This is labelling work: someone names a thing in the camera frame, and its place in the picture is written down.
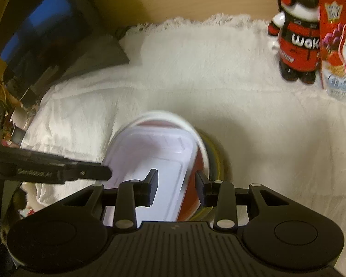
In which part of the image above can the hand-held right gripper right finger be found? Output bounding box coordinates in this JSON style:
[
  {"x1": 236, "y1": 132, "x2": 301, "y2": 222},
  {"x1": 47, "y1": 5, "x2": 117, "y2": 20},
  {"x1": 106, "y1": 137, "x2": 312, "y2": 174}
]
[{"x1": 195, "y1": 170, "x2": 281, "y2": 231}]

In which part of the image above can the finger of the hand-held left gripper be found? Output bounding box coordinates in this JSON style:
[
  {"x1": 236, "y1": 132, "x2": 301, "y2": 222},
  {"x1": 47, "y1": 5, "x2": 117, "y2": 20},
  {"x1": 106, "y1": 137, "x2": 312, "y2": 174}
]
[{"x1": 64, "y1": 162, "x2": 113, "y2": 184}]

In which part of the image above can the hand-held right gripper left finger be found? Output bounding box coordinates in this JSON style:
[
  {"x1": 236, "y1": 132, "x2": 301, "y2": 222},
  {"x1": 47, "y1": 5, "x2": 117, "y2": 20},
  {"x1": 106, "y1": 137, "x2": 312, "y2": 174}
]
[{"x1": 63, "y1": 169, "x2": 160, "y2": 230}]

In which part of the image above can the stainless steel bowl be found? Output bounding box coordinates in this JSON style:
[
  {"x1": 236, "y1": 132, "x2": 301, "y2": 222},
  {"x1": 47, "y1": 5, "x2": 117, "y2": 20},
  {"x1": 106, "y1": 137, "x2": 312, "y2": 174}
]
[{"x1": 176, "y1": 129, "x2": 228, "y2": 223}]

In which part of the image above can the pink rectangular plastic tray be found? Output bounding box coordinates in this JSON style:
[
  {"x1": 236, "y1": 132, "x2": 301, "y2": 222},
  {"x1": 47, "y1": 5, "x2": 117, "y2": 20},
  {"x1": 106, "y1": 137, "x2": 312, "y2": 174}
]
[{"x1": 99, "y1": 126, "x2": 202, "y2": 228}]

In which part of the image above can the white plastic bowl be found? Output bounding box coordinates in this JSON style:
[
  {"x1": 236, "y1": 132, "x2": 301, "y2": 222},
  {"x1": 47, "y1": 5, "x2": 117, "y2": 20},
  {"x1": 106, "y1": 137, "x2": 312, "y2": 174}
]
[{"x1": 109, "y1": 110, "x2": 212, "y2": 181}]

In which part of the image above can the white fringed towel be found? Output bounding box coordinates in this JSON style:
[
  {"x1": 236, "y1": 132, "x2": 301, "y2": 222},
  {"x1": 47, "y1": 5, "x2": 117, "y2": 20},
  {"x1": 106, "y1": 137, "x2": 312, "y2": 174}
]
[{"x1": 20, "y1": 13, "x2": 346, "y2": 277}]

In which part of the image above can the black monitor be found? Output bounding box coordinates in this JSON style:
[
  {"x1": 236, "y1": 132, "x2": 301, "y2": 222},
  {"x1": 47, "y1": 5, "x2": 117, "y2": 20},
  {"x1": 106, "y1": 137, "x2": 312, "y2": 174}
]
[{"x1": 0, "y1": 0, "x2": 131, "y2": 93}]

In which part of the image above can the red and black robot figure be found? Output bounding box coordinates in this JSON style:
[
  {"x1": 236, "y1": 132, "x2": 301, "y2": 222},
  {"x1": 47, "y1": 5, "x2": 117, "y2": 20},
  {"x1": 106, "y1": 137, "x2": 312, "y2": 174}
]
[{"x1": 267, "y1": 0, "x2": 324, "y2": 85}]

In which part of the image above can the red cereal bag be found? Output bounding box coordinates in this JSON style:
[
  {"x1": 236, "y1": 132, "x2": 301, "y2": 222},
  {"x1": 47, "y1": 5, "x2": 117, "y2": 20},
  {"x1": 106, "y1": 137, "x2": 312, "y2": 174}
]
[{"x1": 318, "y1": 0, "x2": 346, "y2": 102}]

